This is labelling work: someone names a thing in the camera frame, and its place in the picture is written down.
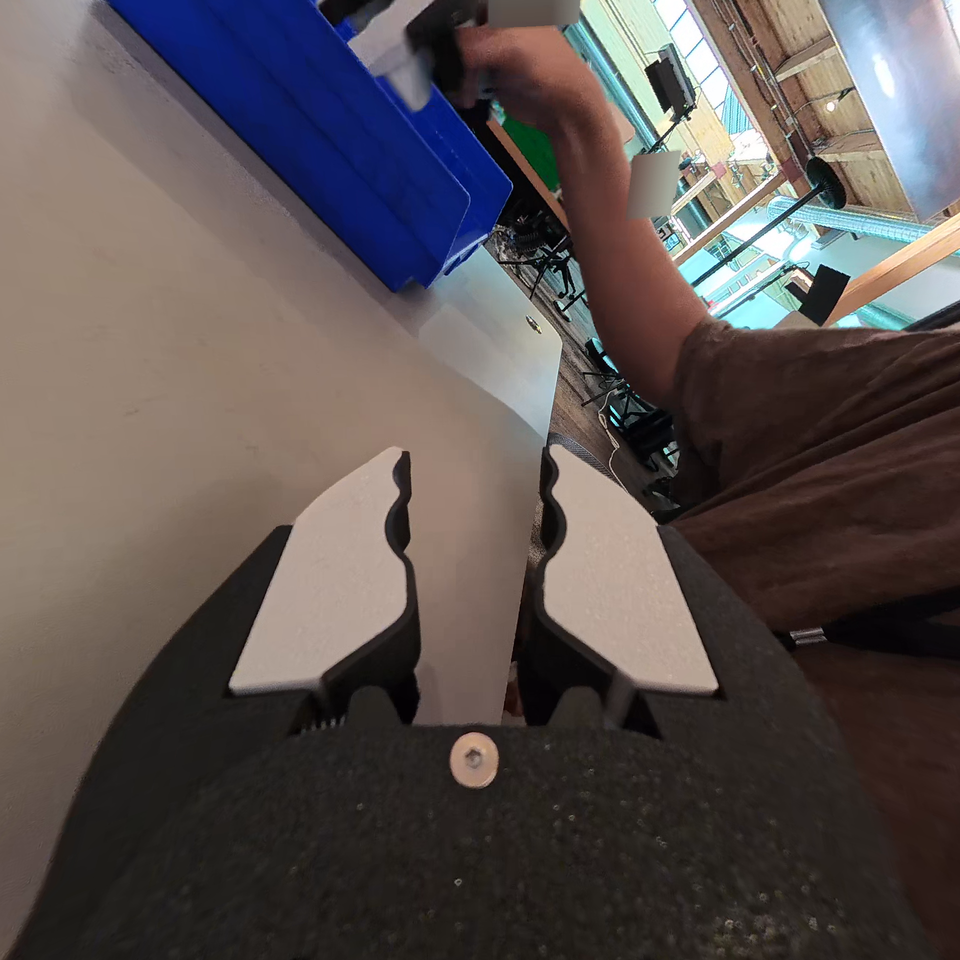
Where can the black studio light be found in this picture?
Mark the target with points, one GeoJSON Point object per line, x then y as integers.
{"type": "Point", "coordinates": [669, 83]}

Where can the person's right hand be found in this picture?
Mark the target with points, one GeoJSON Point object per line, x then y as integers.
{"type": "Point", "coordinates": [518, 75]}

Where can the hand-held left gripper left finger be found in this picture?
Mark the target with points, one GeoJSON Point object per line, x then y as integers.
{"type": "Point", "coordinates": [327, 593]}

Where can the person's right forearm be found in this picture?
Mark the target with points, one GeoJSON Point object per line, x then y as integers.
{"type": "Point", "coordinates": [630, 270]}

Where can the grey desk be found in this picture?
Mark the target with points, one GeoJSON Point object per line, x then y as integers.
{"type": "Point", "coordinates": [165, 375]}

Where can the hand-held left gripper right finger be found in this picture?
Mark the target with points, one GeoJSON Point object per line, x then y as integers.
{"type": "Point", "coordinates": [623, 593]}

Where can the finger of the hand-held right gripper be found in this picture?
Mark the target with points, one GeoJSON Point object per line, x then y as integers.
{"type": "Point", "coordinates": [398, 45]}

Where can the green plastic bin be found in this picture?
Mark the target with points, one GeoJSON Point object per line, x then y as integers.
{"type": "Point", "coordinates": [533, 150]}

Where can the blue plastic bin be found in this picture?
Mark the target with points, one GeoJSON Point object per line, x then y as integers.
{"type": "Point", "coordinates": [300, 135]}

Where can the person's brown clothing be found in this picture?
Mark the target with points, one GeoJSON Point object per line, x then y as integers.
{"type": "Point", "coordinates": [840, 495]}

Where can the black round pole weight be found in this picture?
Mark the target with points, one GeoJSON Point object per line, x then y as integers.
{"type": "Point", "coordinates": [825, 180]}

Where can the black tripod stand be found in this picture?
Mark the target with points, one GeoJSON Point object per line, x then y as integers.
{"type": "Point", "coordinates": [623, 405]}

